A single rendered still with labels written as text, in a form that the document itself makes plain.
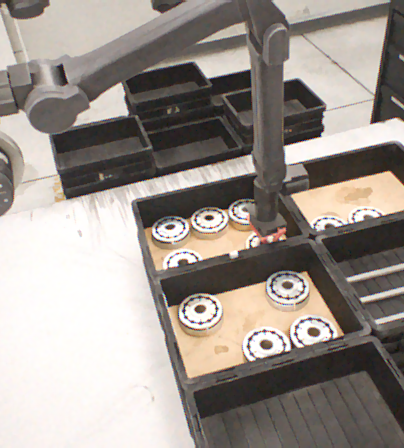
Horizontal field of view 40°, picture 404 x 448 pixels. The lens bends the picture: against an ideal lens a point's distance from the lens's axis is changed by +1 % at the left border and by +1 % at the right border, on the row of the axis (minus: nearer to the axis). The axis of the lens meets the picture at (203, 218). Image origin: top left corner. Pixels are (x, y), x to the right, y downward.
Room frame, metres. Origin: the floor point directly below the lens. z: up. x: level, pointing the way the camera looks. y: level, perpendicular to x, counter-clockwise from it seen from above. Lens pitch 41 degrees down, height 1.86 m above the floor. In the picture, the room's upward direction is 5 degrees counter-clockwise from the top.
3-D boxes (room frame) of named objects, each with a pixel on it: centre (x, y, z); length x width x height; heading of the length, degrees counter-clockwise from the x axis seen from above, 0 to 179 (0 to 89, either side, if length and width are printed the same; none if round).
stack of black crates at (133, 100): (2.51, 0.13, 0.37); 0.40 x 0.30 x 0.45; 105
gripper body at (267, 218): (1.02, -0.15, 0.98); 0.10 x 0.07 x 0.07; 20
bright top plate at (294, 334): (0.73, -0.22, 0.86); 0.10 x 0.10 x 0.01
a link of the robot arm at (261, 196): (1.02, -0.16, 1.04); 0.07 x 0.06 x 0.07; 105
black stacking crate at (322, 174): (1.15, -0.42, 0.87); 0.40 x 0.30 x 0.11; 102
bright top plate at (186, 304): (0.83, 0.03, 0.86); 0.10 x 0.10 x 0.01
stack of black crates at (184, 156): (2.13, 0.03, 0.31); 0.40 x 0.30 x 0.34; 105
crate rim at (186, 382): (0.78, -0.10, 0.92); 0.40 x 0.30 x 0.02; 102
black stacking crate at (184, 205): (1.07, -0.03, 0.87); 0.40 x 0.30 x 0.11; 102
